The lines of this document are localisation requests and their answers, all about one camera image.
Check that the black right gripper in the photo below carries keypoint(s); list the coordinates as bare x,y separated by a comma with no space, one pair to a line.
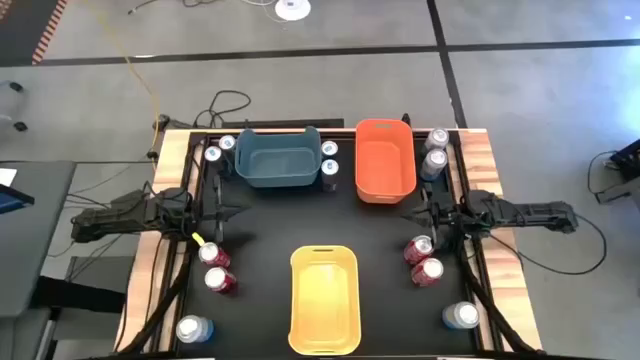
447,215

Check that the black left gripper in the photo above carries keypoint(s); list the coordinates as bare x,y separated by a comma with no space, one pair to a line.
207,210

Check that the red Coca-Cola can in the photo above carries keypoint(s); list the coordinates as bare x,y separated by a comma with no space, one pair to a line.
427,271
418,248
220,279
214,254

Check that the blue silver Red Bull can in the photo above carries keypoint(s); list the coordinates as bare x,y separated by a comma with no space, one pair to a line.
227,142
329,148
213,154
329,170

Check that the orange plastic bin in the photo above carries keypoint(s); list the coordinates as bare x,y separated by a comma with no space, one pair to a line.
385,160

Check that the blue plastic bin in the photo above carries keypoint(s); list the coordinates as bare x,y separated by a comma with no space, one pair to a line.
277,160

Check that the yellow plastic bin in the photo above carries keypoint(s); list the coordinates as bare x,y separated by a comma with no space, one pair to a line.
325,300

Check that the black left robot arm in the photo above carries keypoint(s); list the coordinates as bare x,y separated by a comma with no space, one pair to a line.
110,215

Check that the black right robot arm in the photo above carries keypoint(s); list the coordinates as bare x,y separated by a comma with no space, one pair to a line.
530,215

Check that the black power strip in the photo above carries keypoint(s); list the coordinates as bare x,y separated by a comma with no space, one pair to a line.
300,123

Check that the grey desk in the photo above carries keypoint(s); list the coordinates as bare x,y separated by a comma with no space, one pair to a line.
35,240

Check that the grey floor stand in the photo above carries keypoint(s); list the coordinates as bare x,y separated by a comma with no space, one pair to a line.
620,192

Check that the black equipment box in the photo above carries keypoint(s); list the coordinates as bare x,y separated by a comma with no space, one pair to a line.
626,160

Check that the white round floor device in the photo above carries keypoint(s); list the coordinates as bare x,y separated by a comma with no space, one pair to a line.
292,9

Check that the blue tablet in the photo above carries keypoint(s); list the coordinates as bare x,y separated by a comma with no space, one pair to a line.
10,200

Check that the white paper sheet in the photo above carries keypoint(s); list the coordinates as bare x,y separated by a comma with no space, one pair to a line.
6,176

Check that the black chair caster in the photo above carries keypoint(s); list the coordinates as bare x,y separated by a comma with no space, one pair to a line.
15,86
20,126

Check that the black orange-striped floor mat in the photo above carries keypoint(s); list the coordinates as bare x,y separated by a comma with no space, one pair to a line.
20,30

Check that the black bracket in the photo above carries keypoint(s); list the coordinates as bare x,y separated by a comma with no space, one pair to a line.
406,120
165,121

